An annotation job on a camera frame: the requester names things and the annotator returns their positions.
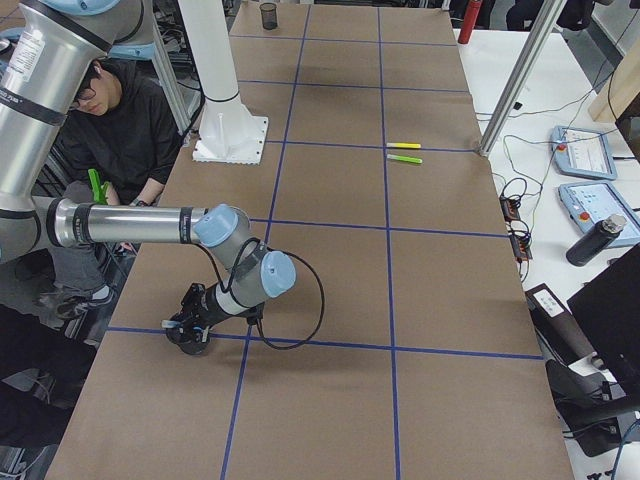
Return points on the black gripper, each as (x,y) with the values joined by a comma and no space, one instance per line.
(209,312)

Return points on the blue highlighter pen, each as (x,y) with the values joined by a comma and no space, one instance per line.
(170,324)

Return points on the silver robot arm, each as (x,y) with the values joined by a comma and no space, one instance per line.
(58,44)

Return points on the near black mesh cup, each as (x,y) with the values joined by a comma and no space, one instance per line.
(192,342)

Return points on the black mesh cup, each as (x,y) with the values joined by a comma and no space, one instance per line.
(268,12)
(192,342)

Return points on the green plastic clamp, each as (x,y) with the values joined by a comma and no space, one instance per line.
(98,187)

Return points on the seated person in black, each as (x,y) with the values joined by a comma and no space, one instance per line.
(121,125)

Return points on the green highlighter pen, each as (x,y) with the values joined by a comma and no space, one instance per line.
(404,159)

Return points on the yellow highlighter pen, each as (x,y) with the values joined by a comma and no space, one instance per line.
(403,145)

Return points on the far black mesh cup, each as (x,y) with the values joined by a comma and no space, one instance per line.
(268,12)

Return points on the orange usb hub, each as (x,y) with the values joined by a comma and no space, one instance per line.
(520,248)
(510,208)

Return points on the black white remote box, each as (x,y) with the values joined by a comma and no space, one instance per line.
(557,325)

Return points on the red bottle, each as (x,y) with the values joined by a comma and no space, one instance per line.
(469,21)

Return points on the lower teach pendant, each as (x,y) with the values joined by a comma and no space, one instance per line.
(591,201)

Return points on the teach pendant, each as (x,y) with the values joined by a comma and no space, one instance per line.
(591,201)
(582,153)

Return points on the black monitor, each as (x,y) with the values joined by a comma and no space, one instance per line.
(607,311)

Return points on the dark water bottle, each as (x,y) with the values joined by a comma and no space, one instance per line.
(600,236)

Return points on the upper teach pendant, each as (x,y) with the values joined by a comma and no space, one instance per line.
(582,153)

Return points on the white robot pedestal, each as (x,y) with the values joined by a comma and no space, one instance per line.
(228,132)

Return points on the aluminium frame post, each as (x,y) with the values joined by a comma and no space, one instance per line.
(542,27)

